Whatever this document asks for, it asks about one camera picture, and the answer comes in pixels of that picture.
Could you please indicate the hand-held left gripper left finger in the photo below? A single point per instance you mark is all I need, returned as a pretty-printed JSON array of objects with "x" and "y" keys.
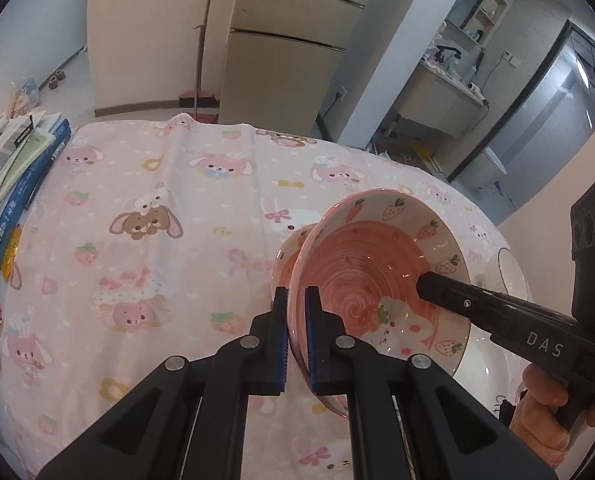
[{"x": 282, "y": 355}]

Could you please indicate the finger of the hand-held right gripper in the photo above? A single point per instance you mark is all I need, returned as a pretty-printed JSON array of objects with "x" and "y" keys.
[{"x": 457, "y": 302}]

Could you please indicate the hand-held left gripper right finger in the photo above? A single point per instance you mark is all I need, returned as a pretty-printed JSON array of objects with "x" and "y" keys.
[{"x": 311, "y": 355}]

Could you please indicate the white bowl with black rim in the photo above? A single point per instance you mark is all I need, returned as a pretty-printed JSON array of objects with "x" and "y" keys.
[{"x": 515, "y": 275}]

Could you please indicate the white plate with cat print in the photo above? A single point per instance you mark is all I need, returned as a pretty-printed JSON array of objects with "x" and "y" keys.
[{"x": 487, "y": 365}]

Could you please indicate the pink strawberry print bowl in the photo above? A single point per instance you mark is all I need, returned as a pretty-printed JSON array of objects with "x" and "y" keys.
[
  {"x": 290, "y": 260},
  {"x": 357, "y": 260}
]

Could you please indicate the person's right hand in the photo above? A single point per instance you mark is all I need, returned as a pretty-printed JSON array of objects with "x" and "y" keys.
[{"x": 532, "y": 410}]

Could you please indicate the pink printed tablecloth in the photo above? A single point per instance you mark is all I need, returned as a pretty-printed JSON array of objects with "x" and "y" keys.
[{"x": 177, "y": 285}]

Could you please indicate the white toilet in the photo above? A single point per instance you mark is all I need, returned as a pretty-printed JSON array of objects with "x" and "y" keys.
[{"x": 490, "y": 170}]

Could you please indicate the dark framed glass door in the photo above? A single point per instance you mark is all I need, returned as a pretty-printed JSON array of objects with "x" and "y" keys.
[{"x": 552, "y": 110}]

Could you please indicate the sink cabinet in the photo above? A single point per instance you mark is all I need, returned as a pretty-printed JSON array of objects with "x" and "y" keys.
[{"x": 437, "y": 100}]

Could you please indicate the white hair dryer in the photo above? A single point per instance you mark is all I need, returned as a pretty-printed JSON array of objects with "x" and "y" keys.
[{"x": 475, "y": 89}]

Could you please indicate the black faucet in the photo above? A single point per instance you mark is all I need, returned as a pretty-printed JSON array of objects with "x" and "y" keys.
[{"x": 447, "y": 55}]

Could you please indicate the red dustpan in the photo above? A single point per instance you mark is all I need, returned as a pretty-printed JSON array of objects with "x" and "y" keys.
[{"x": 200, "y": 102}]

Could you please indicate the beige refrigerator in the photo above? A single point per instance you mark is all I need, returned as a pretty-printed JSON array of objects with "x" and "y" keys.
[{"x": 287, "y": 60}]

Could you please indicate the wooden broom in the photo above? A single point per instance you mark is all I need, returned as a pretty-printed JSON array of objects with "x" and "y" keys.
[{"x": 202, "y": 50}]

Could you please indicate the pile of books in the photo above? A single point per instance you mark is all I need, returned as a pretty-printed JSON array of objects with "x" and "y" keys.
[{"x": 12, "y": 170}]

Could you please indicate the pair of slippers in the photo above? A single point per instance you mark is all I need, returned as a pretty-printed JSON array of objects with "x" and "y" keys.
[{"x": 57, "y": 81}]

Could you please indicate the wall socket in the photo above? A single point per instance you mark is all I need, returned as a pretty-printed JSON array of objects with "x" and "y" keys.
[{"x": 511, "y": 59}]

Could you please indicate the wall shelf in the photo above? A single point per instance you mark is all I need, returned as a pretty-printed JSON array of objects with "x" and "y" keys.
[{"x": 485, "y": 5}]

